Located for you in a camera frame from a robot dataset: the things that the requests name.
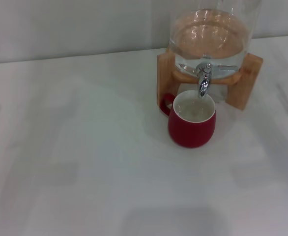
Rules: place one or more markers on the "wooden dispenser stand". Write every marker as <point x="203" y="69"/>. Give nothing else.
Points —
<point x="164" y="76"/>

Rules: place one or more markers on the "glass water dispenser jar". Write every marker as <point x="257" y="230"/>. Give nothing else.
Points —
<point x="208" y="32"/>

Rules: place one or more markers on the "chrome faucet tap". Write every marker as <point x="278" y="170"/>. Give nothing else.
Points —
<point x="203" y="84"/>

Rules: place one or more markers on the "red ceramic cup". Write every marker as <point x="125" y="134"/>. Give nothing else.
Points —
<point x="190" y="134"/>

